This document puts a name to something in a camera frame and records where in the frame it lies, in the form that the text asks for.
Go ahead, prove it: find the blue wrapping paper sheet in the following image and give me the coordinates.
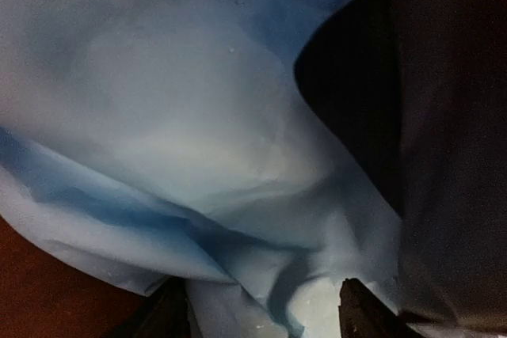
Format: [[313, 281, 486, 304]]
[[0, 0, 507, 338]]

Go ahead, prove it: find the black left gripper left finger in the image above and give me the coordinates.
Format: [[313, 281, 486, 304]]
[[106, 278, 190, 338]]

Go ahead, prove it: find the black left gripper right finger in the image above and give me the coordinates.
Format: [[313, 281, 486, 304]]
[[338, 278, 420, 338]]

